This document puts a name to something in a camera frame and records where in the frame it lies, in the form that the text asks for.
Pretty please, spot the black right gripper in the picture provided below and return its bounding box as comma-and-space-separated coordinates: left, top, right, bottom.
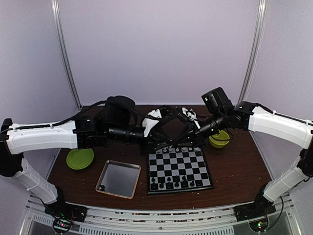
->
173, 110, 227, 148

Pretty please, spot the black and grey chessboard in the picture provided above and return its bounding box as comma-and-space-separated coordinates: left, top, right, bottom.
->
147, 147, 214, 194

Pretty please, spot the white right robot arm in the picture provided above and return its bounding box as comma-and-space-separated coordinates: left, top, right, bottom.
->
175, 87, 313, 216

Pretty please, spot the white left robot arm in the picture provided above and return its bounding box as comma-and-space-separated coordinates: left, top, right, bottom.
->
0, 95, 171, 217

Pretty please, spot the green bowl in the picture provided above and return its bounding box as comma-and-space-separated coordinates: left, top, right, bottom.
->
209, 131, 230, 148

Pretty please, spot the metal tray with wood rim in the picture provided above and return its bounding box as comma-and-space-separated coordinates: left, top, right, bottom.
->
95, 160, 141, 199

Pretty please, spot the green plate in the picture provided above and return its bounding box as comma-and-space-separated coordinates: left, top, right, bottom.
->
66, 148, 94, 170

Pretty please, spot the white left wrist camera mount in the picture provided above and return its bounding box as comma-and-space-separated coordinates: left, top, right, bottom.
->
141, 109, 162, 138

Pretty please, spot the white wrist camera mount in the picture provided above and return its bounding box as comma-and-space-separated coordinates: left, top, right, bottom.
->
141, 109, 162, 138
181, 107, 197, 121

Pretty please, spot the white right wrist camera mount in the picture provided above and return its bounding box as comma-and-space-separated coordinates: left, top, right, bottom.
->
181, 107, 197, 121

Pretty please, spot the aluminium front rail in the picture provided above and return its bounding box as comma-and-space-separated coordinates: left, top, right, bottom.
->
19, 204, 301, 235

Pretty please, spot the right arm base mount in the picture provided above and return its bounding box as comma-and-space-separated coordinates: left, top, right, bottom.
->
234, 203, 276, 233

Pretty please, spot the right aluminium frame post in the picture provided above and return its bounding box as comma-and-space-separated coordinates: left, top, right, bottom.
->
237, 0, 268, 104

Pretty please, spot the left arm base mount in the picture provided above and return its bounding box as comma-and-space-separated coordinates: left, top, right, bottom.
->
44, 203, 88, 234

